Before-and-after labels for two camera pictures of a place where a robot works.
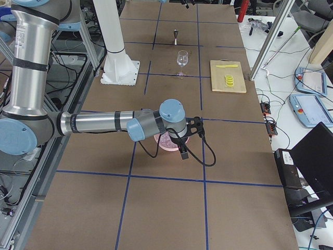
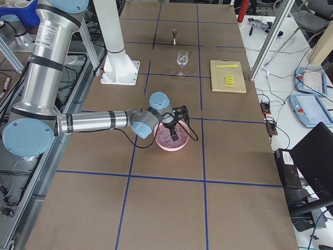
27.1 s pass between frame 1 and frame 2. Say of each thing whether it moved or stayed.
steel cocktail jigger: stayed
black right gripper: moved
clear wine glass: stayed
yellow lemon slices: stayed
